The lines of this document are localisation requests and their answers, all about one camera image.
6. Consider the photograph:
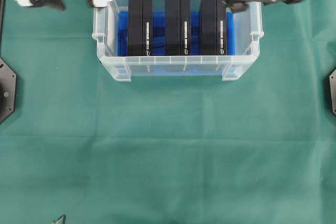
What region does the black box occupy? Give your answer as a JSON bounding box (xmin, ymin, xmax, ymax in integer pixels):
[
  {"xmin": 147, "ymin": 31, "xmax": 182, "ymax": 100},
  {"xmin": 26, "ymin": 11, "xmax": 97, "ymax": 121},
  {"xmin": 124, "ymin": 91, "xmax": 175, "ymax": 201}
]
[
  {"xmin": 128, "ymin": 0, "xmax": 153, "ymax": 57},
  {"xmin": 200, "ymin": 0, "xmax": 227, "ymax": 56},
  {"xmin": 165, "ymin": 0, "xmax": 191, "ymax": 56}
]

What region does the clear plastic storage case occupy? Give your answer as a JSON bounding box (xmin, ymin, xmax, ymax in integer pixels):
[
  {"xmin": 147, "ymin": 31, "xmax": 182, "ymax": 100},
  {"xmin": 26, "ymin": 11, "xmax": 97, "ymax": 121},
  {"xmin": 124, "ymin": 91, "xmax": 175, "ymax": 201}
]
[{"xmin": 92, "ymin": 0, "xmax": 264, "ymax": 81}]

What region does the blue foam insert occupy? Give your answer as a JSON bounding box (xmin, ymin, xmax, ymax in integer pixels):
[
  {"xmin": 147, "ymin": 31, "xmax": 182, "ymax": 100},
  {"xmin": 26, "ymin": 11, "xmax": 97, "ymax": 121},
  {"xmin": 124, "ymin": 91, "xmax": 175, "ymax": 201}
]
[{"xmin": 118, "ymin": 12, "xmax": 235, "ymax": 57}]

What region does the green table cloth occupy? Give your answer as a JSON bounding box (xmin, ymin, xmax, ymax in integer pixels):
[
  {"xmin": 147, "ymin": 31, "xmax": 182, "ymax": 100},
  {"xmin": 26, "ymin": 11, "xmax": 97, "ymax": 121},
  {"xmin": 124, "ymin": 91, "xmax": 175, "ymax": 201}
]
[{"xmin": 1, "ymin": 0, "xmax": 335, "ymax": 223}]

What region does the small metal clip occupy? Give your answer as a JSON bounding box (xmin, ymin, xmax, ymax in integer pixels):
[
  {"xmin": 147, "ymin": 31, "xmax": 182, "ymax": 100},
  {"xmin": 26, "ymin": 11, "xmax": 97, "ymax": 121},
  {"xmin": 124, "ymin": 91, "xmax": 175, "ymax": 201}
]
[{"xmin": 51, "ymin": 215, "xmax": 66, "ymax": 224}]

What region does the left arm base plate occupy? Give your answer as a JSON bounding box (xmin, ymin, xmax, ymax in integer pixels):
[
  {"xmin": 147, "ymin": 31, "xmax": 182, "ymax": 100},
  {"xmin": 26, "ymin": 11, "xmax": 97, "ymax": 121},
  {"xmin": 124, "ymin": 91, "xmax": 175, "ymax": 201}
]
[{"xmin": 0, "ymin": 58, "xmax": 17, "ymax": 123}]

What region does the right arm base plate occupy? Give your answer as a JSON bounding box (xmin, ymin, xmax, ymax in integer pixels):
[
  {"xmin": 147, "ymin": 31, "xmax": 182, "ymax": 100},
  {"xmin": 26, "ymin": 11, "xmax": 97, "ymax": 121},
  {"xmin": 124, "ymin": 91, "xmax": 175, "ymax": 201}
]
[{"xmin": 329, "ymin": 69, "xmax": 336, "ymax": 115}]

